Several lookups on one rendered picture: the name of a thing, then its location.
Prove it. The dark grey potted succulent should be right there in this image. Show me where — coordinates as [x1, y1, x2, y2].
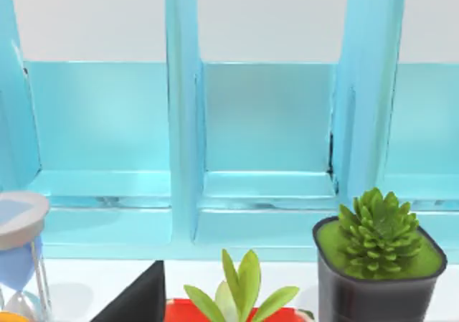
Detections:
[312, 187, 448, 322]

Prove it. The light blue rack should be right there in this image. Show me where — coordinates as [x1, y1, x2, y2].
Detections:
[0, 0, 459, 262]

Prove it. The small orange object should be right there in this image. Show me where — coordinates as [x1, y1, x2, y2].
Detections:
[0, 311, 30, 322]

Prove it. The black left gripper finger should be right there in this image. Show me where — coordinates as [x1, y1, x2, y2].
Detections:
[89, 260, 166, 322]

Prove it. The blue sand hourglass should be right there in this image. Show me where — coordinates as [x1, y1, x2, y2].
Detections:
[0, 191, 54, 322]

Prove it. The red potted plant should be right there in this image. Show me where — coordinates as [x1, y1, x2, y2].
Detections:
[163, 248, 316, 322]

